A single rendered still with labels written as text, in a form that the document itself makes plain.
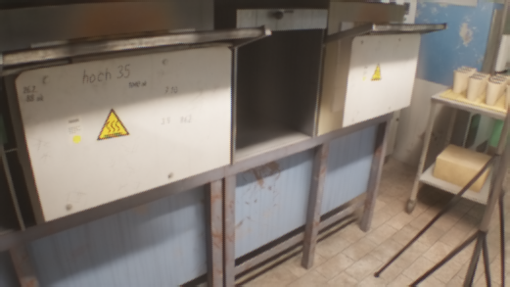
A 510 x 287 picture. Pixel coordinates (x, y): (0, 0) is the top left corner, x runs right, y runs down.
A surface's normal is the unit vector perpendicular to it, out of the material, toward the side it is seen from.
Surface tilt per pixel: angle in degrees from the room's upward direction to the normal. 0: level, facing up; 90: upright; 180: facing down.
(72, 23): 90
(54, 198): 90
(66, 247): 90
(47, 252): 90
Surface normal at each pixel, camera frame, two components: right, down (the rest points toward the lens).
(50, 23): 0.64, 0.32
